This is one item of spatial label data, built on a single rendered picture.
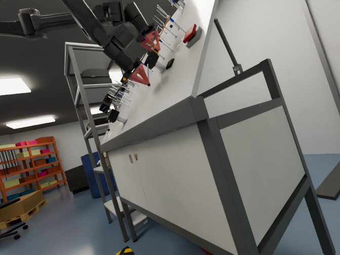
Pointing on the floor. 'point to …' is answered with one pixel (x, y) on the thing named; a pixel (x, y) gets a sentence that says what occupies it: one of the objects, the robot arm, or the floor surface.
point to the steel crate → (77, 179)
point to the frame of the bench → (221, 158)
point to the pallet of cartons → (22, 209)
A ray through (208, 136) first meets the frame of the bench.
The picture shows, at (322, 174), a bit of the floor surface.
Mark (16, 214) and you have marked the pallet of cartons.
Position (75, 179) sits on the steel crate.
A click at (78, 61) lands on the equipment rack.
